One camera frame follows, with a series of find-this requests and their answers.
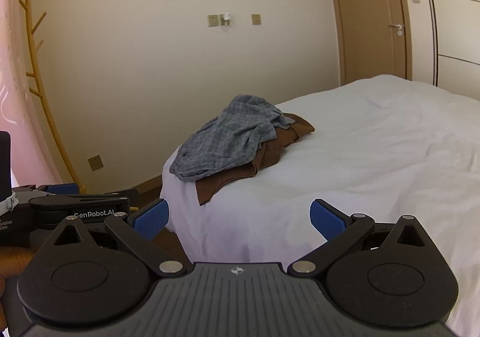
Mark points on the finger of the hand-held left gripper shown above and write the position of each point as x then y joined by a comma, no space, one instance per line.
120,194
62,189

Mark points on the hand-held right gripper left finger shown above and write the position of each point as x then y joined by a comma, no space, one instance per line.
152,219

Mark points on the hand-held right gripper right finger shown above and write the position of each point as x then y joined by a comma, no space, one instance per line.
326,222

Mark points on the grey checked garment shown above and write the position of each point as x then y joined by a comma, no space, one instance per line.
232,134

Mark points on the person's left hand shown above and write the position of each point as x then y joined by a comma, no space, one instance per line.
13,265

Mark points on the white bed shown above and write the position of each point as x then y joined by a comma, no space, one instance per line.
375,172

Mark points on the brown garment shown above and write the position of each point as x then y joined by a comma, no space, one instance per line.
270,157

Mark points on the yellow wooden coat rack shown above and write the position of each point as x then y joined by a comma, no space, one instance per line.
29,14

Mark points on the tan wooden door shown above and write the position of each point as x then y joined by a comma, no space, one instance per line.
367,3

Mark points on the white wardrobe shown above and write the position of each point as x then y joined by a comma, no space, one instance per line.
457,41

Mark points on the beige wall socket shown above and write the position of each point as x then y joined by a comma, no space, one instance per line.
95,163

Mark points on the beige wall switch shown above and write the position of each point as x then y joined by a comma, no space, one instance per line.
255,19
213,20

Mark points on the white wall device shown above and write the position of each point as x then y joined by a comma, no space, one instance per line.
226,19

